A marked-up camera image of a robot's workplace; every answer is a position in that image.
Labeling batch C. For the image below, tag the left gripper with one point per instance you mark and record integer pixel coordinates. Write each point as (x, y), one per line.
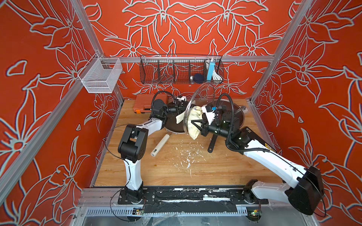
(178, 108)

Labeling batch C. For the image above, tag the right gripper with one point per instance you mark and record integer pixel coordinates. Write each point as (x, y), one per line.
(205, 129)

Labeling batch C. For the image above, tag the glass lid with white handle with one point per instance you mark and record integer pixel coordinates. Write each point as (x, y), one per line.
(203, 95)

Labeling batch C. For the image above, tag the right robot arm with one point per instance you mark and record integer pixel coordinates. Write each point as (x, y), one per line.
(302, 187)

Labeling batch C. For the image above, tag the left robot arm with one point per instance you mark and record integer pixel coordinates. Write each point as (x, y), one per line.
(133, 143)

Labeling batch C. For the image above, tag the orange tool case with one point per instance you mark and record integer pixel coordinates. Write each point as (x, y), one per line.
(142, 104)

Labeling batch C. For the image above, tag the blue round object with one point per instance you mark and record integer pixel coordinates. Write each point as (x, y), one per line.
(198, 78)

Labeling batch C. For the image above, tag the black frying pan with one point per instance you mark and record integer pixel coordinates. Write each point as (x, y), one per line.
(212, 144)

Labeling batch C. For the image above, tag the light blue white brush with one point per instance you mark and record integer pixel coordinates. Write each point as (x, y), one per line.
(212, 72)

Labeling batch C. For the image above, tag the clear plastic basket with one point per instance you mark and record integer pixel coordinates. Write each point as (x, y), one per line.
(101, 76)

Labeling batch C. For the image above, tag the pan with white-handled lid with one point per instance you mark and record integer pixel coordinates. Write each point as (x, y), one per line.
(174, 123)

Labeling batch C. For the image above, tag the black wire basket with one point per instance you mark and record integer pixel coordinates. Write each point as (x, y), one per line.
(176, 68)

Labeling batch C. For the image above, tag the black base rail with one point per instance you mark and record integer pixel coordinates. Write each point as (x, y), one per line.
(191, 199)

